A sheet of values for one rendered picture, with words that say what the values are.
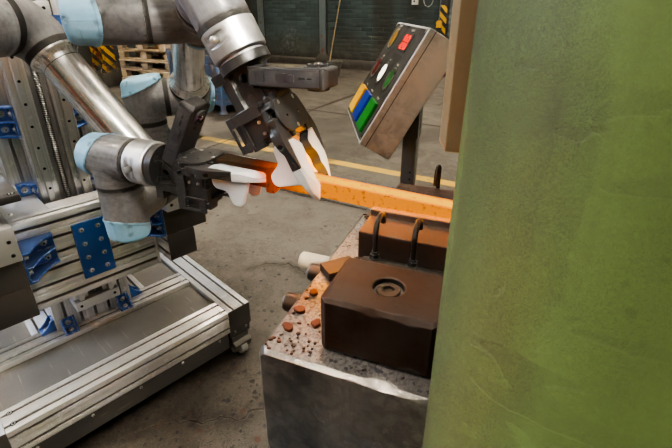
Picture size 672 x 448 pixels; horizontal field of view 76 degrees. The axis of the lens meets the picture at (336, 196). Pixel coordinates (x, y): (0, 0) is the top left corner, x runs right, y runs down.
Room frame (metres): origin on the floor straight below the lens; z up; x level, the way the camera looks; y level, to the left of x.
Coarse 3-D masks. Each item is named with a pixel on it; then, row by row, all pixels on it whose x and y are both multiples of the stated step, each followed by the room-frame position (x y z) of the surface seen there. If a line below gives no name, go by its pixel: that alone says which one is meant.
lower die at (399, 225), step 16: (416, 192) 0.58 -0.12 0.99; (432, 192) 0.60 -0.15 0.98; (448, 192) 0.60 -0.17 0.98; (384, 208) 0.50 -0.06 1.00; (368, 224) 0.47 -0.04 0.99; (384, 224) 0.47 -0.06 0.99; (400, 224) 0.47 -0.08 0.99; (432, 224) 0.47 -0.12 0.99; (448, 224) 0.46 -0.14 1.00; (368, 240) 0.45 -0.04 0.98; (384, 240) 0.44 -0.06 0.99; (400, 240) 0.44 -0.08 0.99; (432, 240) 0.43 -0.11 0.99; (384, 256) 0.44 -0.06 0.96; (400, 256) 0.44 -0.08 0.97; (416, 256) 0.43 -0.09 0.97; (432, 256) 0.42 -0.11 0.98
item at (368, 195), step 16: (224, 160) 0.60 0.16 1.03; (240, 160) 0.60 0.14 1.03; (256, 160) 0.60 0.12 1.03; (320, 176) 0.56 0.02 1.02; (272, 192) 0.56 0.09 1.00; (304, 192) 0.55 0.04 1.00; (336, 192) 0.53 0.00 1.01; (352, 192) 0.52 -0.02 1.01; (368, 192) 0.52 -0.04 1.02; (384, 192) 0.52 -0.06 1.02; (400, 192) 0.52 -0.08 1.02; (400, 208) 0.50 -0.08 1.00; (416, 208) 0.49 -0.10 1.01; (432, 208) 0.48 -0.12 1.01; (448, 208) 0.48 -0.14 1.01
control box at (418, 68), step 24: (408, 24) 1.14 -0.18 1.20; (384, 48) 1.24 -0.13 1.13; (408, 48) 0.99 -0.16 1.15; (432, 48) 0.93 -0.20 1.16; (384, 72) 1.07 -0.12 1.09; (408, 72) 0.93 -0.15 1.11; (432, 72) 0.93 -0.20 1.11; (384, 96) 0.95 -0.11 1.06; (408, 96) 0.93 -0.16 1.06; (384, 120) 0.92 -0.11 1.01; (408, 120) 0.93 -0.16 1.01; (360, 144) 0.93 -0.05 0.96; (384, 144) 0.92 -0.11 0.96
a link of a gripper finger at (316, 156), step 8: (312, 128) 0.60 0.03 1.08; (296, 136) 0.59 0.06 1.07; (304, 136) 0.58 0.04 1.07; (312, 136) 0.59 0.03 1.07; (304, 144) 0.58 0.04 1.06; (312, 144) 0.58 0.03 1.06; (320, 144) 0.59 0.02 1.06; (312, 152) 0.58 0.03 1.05; (320, 152) 0.58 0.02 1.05; (312, 160) 0.58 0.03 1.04; (320, 160) 0.57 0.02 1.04; (320, 168) 0.58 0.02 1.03; (328, 168) 0.58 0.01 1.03
